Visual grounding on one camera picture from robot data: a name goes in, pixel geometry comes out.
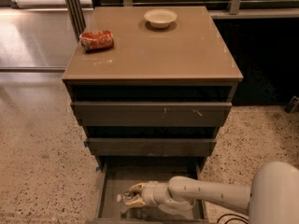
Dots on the clear plastic water bottle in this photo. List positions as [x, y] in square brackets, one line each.
[127, 197]

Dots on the white bowl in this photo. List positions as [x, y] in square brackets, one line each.
[160, 18]

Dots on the blue tape piece lower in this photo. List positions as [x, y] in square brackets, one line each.
[97, 169]

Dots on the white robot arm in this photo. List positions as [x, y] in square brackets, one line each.
[271, 198]

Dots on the open bottom drawer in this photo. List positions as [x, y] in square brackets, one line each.
[120, 173]

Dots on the top drawer front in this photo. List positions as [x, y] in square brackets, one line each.
[151, 114]

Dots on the crushed red snack bag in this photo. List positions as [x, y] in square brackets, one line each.
[95, 40]

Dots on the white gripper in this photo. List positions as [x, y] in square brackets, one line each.
[151, 192]

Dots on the grey drawer cabinet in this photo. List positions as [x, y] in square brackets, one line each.
[186, 62]

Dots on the middle drawer front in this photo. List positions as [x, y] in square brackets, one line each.
[151, 147]

